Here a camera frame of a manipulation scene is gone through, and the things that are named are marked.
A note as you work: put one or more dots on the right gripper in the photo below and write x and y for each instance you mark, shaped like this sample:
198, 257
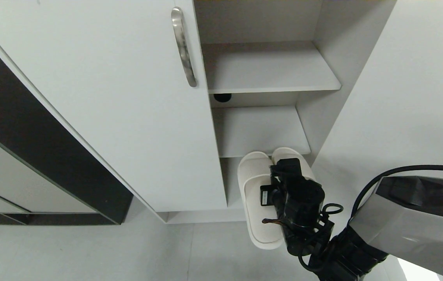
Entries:
303, 199

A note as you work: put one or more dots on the white slipper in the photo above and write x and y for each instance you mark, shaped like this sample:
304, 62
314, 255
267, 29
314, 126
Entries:
306, 166
254, 171

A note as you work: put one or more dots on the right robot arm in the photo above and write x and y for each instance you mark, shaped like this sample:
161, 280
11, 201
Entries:
412, 222

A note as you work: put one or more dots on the white shoe cabinet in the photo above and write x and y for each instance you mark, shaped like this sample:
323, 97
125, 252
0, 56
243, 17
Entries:
268, 66

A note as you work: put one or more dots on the plain white cabinet door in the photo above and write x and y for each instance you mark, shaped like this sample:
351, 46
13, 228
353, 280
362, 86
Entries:
408, 97

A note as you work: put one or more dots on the black and white cabinet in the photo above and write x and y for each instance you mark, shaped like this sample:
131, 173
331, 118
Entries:
38, 132

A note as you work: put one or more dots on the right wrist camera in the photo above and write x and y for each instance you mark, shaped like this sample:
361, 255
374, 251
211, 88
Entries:
267, 195

